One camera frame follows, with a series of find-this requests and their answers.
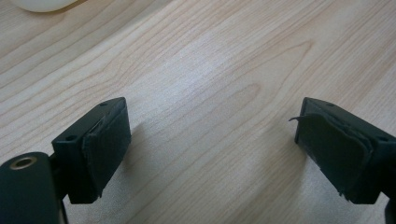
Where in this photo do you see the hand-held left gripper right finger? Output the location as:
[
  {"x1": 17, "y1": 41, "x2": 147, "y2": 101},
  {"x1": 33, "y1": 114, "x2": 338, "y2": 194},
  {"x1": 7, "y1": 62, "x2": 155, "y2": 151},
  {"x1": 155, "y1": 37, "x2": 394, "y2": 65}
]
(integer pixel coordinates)
[{"x1": 289, "y1": 96, "x2": 396, "y2": 205}]

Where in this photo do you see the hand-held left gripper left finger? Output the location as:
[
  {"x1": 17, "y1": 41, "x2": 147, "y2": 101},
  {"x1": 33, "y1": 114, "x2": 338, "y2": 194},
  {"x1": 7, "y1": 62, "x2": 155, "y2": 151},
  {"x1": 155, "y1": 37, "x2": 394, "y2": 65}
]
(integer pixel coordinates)
[{"x1": 50, "y1": 96, "x2": 133, "y2": 205}]

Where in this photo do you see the white round object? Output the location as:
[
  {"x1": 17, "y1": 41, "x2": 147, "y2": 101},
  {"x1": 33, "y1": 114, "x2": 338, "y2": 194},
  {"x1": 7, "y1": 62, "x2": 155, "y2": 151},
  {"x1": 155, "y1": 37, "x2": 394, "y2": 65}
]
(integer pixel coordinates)
[{"x1": 10, "y1": 0, "x2": 80, "y2": 13}]

